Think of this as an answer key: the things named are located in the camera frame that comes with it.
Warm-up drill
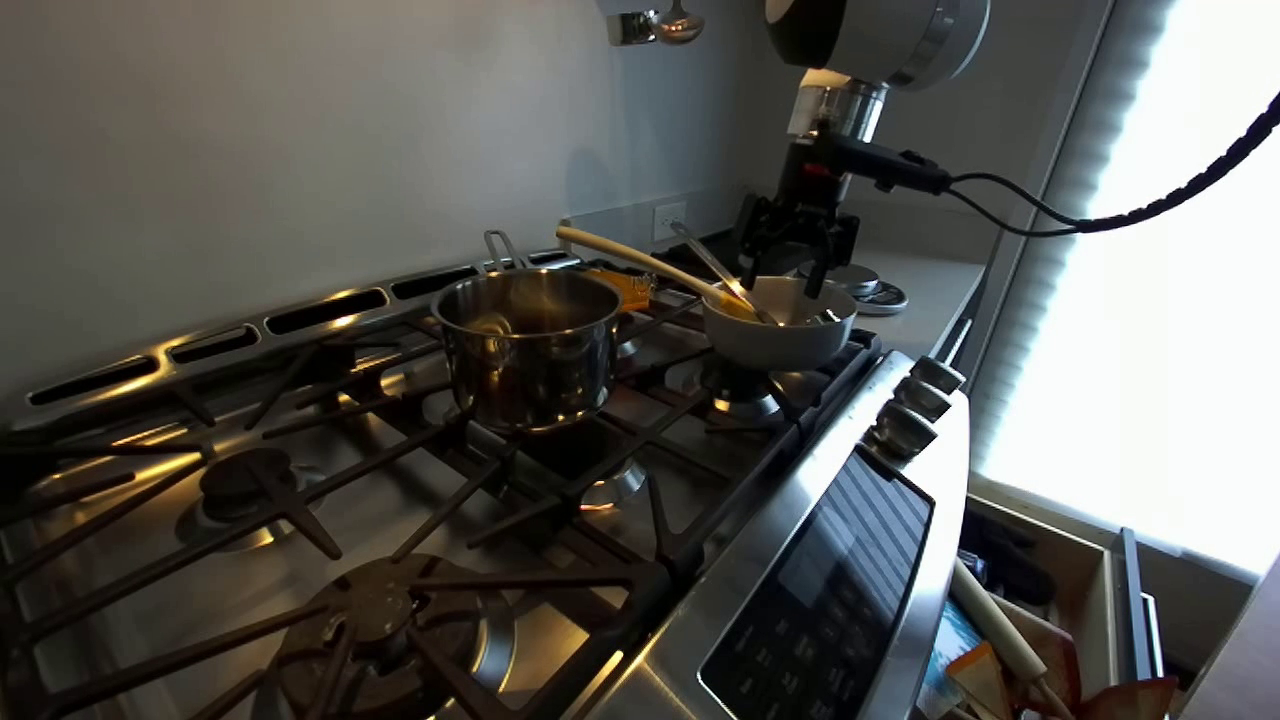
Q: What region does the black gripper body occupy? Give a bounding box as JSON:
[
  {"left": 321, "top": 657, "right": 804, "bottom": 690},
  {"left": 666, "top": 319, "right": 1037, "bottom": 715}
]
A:
[{"left": 775, "top": 137, "right": 865, "bottom": 258}]

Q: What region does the metal serving spoon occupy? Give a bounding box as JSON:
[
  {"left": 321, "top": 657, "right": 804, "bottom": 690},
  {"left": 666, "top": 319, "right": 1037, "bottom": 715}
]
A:
[{"left": 675, "top": 229, "right": 763, "bottom": 311}]

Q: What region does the white pot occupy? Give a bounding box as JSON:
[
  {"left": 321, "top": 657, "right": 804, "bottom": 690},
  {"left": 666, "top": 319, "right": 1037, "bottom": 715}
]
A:
[{"left": 697, "top": 274, "right": 865, "bottom": 376}]

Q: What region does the small stainless steel pot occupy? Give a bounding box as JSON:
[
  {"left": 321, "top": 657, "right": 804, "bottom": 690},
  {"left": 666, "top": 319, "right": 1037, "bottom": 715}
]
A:
[{"left": 429, "top": 229, "right": 626, "bottom": 437}]

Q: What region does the silver stove knob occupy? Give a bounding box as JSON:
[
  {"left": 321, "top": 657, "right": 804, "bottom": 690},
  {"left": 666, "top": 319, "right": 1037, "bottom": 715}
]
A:
[
  {"left": 865, "top": 401, "right": 934, "bottom": 472},
  {"left": 916, "top": 354, "right": 972, "bottom": 397},
  {"left": 892, "top": 371, "right": 952, "bottom": 423}
]

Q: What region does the orange silicone trivet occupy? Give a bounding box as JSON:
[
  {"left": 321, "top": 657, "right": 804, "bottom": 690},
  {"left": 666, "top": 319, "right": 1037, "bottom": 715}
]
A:
[{"left": 584, "top": 265, "right": 658, "bottom": 315}]

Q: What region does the hanging metal ladle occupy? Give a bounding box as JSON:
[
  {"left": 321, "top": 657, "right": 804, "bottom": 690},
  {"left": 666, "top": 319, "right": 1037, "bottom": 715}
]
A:
[{"left": 650, "top": 0, "right": 706, "bottom": 49}]

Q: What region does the white window blind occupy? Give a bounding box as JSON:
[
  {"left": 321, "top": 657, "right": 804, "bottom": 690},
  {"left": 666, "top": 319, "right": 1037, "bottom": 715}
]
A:
[{"left": 1012, "top": 0, "right": 1182, "bottom": 354}]

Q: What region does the wooden open box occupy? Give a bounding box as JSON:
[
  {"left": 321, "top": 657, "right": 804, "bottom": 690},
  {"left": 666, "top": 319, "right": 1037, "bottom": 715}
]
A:
[{"left": 957, "top": 491, "right": 1162, "bottom": 720}]

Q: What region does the cream rolling pin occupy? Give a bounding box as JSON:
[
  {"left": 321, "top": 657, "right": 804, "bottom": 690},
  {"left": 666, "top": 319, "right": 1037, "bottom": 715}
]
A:
[{"left": 947, "top": 556, "right": 1079, "bottom": 720}]

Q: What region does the stainless steel gas stove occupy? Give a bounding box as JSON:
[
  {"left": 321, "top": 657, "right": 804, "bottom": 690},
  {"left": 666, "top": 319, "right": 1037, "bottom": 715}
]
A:
[{"left": 0, "top": 215, "right": 975, "bottom": 720}]

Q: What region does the white wall outlet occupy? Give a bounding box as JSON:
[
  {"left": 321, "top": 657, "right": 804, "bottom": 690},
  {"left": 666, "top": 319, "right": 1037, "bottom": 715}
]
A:
[{"left": 646, "top": 196, "right": 693, "bottom": 244}]

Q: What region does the yellow spatula with wooden handle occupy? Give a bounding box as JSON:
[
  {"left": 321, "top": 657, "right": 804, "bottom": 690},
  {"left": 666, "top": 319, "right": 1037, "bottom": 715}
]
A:
[{"left": 551, "top": 219, "right": 763, "bottom": 324}]

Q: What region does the black braided cable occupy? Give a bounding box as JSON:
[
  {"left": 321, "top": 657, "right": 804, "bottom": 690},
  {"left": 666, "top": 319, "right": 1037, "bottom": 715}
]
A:
[{"left": 822, "top": 88, "right": 1280, "bottom": 242}]

